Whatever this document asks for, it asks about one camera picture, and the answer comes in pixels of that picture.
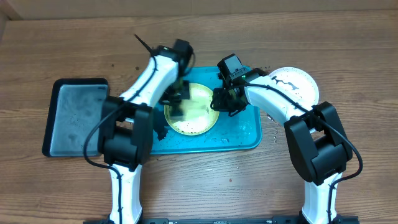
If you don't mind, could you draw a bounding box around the green sponge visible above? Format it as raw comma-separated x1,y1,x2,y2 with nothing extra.
169,104,183,117

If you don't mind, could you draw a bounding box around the yellow speckled plate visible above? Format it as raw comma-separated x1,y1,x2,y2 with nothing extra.
164,83,220,136

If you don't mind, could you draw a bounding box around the white speckled plate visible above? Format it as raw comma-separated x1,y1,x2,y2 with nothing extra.
269,67,320,106

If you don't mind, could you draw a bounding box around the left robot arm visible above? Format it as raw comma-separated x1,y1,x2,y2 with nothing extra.
94,43,194,223

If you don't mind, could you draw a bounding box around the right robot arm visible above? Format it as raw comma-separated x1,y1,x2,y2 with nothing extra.
211,67,353,223

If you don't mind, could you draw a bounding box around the teal serving tray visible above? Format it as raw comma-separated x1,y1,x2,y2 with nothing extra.
151,67,262,154

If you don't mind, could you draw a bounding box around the black water tray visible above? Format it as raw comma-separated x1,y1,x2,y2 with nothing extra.
42,78,109,157

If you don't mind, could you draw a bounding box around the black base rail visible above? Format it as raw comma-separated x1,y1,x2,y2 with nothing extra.
83,215,360,224

